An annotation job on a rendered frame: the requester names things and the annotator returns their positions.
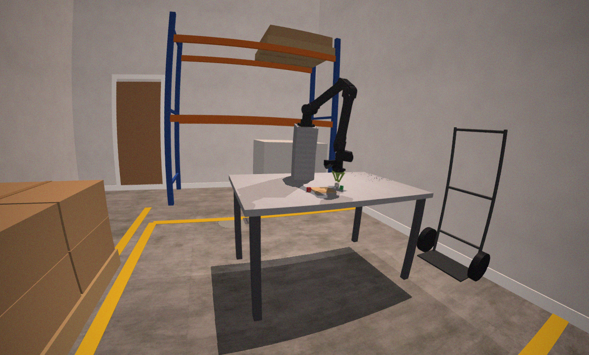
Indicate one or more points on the tan mat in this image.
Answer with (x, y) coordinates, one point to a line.
(322, 190)

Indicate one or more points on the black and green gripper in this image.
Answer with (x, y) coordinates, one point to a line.
(338, 172)

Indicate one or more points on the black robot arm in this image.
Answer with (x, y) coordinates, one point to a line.
(349, 93)

